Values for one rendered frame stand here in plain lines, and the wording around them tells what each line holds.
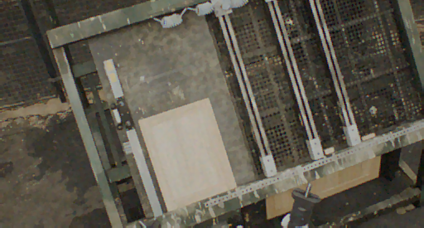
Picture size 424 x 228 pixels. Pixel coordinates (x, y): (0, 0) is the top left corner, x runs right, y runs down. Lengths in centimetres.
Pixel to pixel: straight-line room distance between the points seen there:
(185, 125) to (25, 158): 240
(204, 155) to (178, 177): 20
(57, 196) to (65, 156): 47
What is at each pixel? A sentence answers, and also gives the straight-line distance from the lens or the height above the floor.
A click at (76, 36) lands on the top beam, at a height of 183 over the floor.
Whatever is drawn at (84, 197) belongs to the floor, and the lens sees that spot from 478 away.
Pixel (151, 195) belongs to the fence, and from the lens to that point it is 327.
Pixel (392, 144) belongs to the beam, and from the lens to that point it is 367.
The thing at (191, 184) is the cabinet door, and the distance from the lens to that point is 331.
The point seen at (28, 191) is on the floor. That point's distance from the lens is 504.
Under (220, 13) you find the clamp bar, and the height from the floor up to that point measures 175.
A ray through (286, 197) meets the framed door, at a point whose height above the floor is 41.
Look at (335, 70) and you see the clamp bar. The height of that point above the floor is 129.
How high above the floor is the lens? 346
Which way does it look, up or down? 41 degrees down
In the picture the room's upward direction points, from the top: 9 degrees counter-clockwise
